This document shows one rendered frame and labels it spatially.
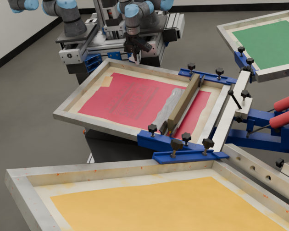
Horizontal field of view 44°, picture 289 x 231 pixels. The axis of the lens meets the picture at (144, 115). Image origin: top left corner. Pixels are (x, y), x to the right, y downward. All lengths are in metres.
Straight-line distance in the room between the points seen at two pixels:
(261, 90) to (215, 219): 2.83
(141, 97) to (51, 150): 1.81
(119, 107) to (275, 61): 1.03
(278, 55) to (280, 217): 1.38
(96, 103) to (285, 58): 1.19
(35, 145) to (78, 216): 2.91
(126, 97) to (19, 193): 1.19
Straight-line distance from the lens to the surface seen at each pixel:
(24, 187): 0.90
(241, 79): 1.97
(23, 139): 3.93
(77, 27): 2.43
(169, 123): 1.66
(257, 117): 1.73
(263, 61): 2.37
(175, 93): 1.97
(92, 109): 1.92
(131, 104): 1.92
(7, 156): 3.80
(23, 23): 6.11
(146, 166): 1.14
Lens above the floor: 2.12
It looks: 35 degrees down
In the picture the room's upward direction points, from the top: 13 degrees counter-clockwise
